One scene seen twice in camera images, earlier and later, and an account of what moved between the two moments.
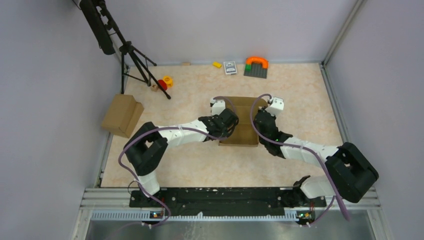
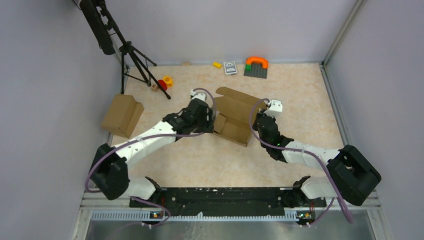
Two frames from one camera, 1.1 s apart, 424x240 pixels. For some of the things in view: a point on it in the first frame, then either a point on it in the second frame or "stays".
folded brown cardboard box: [123, 115] stays
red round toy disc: [162, 84] stays
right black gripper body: [262, 141] stays
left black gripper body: [224, 133] to [202, 125]
